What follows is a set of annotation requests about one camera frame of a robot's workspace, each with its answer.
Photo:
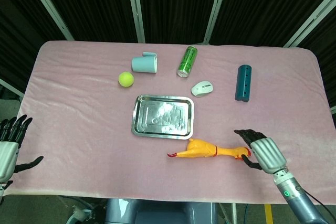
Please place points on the yellow-green tennis ball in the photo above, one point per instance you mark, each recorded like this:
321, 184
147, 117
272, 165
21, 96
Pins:
126, 79

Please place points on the blue-grey robot torso base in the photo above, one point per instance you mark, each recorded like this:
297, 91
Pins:
162, 213

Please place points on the white computer mouse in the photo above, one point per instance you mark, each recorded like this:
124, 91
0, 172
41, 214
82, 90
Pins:
202, 89

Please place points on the yellow rubber chicken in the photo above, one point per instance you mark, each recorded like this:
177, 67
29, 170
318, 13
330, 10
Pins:
199, 149

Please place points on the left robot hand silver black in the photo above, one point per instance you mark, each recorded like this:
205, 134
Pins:
9, 155

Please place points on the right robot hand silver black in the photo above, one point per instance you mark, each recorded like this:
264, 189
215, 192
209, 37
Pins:
267, 153

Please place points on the green drink can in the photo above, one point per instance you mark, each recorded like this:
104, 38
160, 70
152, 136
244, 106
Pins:
187, 61

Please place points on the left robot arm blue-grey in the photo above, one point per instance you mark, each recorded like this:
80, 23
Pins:
2, 186

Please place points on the pink fleece tablecloth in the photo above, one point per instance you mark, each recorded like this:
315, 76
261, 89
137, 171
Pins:
78, 129

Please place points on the silver metal tray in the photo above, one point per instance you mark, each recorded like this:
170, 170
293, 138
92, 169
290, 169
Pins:
162, 116

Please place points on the white metal frame post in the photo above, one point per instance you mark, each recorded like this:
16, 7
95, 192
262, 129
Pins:
309, 19
216, 6
11, 87
135, 6
50, 9

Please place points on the light blue plastic cup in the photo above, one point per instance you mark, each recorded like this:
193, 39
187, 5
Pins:
143, 64

